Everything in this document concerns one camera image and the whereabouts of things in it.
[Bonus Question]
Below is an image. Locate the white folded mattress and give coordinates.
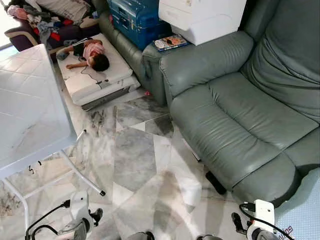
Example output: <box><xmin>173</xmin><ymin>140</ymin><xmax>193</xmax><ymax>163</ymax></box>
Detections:
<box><xmin>56</xmin><ymin>32</ymin><xmax>142</xmax><ymax>111</ymax></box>

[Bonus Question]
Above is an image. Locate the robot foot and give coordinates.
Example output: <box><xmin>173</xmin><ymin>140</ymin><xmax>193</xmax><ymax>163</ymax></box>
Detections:
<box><xmin>125</xmin><ymin>231</ymin><xmax>156</xmax><ymax>240</ymax></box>
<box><xmin>197</xmin><ymin>234</ymin><xmax>223</xmax><ymax>240</ymax></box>

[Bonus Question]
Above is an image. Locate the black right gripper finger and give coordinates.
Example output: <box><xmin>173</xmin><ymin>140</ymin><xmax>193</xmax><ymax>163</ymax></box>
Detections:
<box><xmin>231</xmin><ymin>212</ymin><xmax>247</xmax><ymax>235</ymax></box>

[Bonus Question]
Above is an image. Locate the pale blue folding table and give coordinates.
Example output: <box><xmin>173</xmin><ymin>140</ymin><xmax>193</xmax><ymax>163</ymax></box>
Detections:
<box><xmin>0</xmin><ymin>44</ymin><xmax>107</xmax><ymax>233</ymax></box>

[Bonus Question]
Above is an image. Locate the sleeping child in pink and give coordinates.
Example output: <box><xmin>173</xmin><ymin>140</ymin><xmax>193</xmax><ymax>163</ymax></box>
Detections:
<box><xmin>56</xmin><ymin>39</ymin><xmax>111</xmax><ymax>72</ymax></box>

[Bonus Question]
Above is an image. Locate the pile of clothes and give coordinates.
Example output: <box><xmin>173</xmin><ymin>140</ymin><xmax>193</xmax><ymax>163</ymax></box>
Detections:
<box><xmin>5</xmin><ymin>0</ymin><xmax>98</xmax><ymax>36</ymax></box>

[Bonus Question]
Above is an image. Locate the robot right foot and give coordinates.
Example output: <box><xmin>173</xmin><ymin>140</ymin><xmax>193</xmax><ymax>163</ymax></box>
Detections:
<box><xmin>197</xmin><ymin>234</ymin><xmax>223</xmax><ymax>240</ymax></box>

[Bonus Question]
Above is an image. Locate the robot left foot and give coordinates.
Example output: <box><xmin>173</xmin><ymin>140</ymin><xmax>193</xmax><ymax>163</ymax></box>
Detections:
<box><xmin>125</xmin><ymin>231</ymin><xmax>156</xmax><ymax>240</ymax></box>

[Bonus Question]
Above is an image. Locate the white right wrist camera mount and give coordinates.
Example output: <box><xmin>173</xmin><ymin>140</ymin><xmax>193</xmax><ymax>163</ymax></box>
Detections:
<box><xmin>253</xmin><ymin>200</ymin><xmax>276</xmax><ymax>231</ymax></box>

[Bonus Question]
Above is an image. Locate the grey green leather sofa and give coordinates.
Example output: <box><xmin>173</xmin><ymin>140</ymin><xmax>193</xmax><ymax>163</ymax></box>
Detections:
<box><xmin>95</xmin><ymin>0</ymin><xmax>320</xmax><ymax>208</ymax></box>

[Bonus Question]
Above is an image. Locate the large white box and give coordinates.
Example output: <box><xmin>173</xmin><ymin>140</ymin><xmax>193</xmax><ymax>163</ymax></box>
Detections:
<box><xmin>158</xmin><ymin>0</ymin><xmax>247</xmax><ymax>46</ymax></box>

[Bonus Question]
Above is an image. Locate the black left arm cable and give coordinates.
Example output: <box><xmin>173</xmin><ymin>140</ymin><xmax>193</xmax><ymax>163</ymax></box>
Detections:
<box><xmin>25</xmin><ymin>200</ymin><xmax>71</xmax><ymax>240</ymax></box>

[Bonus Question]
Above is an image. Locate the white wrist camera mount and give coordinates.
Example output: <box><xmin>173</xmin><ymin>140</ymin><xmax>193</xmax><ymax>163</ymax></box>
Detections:
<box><xmin>253</xmin><ymin>200</ymin><xmax>276</xmax><ymax>231</ymax></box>
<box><xmin>69</xmin><ymin>190</ymin><xmax>91</xmax><ymax>223</ymax></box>

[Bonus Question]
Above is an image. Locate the light blue textured cushion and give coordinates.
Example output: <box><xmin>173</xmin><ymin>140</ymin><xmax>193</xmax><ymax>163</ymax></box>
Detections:
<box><xmin>274</xmin><ymin>167</ymin><xmax>320</xmax><ymax>240</ymax></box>

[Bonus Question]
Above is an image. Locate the dark purple armchair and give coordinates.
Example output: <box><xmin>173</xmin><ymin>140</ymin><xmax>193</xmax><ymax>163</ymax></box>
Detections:
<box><xmin>4</xmin><ymin>15</ymin><xmax>101</xmax><ymax>51</ymax></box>

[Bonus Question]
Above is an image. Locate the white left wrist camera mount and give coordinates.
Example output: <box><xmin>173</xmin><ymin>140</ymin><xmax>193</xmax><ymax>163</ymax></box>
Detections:
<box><xmin>69</xmin><ymin>190</ymin><xmax>91</xmax><ymax>223</ymax></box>

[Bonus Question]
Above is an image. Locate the colourful magazine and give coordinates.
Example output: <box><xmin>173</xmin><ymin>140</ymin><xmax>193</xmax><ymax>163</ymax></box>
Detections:
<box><xmin>153</xmin><ymin>35</ymin><xmax>190</xmax><ymax>52</ymax></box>

